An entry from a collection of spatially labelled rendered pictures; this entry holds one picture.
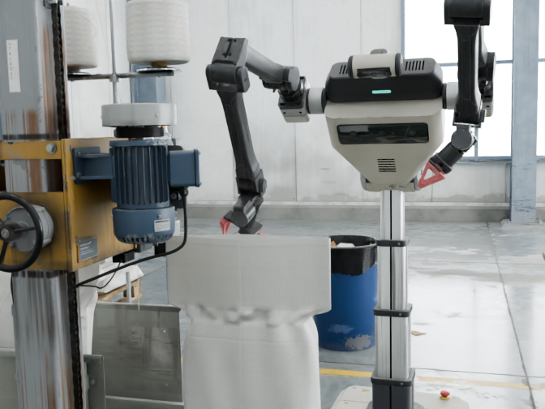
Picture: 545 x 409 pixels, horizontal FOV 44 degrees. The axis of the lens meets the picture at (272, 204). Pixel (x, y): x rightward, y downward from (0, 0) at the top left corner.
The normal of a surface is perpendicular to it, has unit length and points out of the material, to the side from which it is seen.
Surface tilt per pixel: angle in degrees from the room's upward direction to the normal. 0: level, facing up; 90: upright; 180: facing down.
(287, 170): 90
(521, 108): 90
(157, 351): 90
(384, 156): 130
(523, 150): 91
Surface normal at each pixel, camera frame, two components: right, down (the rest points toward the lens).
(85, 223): 0.96, 0.00
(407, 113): -0.22, -0.69
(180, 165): 0.15, 0.11
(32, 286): -0.27, 0.11
